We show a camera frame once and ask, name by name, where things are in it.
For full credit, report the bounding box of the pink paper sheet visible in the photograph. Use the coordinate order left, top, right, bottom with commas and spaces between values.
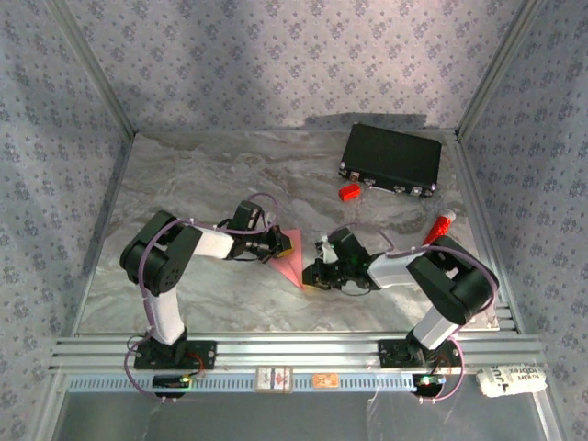
268, 228, 308, 291

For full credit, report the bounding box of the red glitter tube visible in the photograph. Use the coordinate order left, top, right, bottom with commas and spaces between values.
422, 209, 457, 247

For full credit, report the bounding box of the white red label card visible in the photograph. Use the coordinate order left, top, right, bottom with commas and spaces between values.
254, 366, 295, 395

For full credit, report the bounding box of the black hard case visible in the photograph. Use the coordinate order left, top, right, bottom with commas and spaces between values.
338, 122, 443, 199

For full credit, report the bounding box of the white printed paper roll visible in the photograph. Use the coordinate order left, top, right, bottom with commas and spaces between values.
475, 363, 550, 400

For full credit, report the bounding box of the aluminium mounting rail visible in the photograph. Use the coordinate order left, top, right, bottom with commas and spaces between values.
48, 334, 548, 374

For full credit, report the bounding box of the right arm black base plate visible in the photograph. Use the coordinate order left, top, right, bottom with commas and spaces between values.
377, 338, 463, 368

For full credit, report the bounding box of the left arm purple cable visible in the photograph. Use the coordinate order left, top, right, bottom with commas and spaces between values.
124, 191, 282, 405

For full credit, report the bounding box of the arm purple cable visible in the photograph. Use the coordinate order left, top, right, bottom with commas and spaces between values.
124, 191, 282, 405
329, 222, 501, 405

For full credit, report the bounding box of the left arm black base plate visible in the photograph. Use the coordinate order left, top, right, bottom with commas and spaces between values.
132, 339, 218, 371

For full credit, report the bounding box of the slotted grey cable duct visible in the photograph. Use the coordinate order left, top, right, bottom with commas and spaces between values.
66, 372, 417, 394

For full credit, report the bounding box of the aluminium side frame bar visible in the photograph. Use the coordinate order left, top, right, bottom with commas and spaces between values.
68, 132, 137, 336
454, 132, 525, 332

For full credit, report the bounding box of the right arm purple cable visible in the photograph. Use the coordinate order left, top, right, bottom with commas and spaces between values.
329, 222, 501, 405

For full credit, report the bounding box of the aluminium frame post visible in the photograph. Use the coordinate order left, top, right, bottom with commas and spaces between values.
45, 0, 139, 137
454, 0, 548, 139

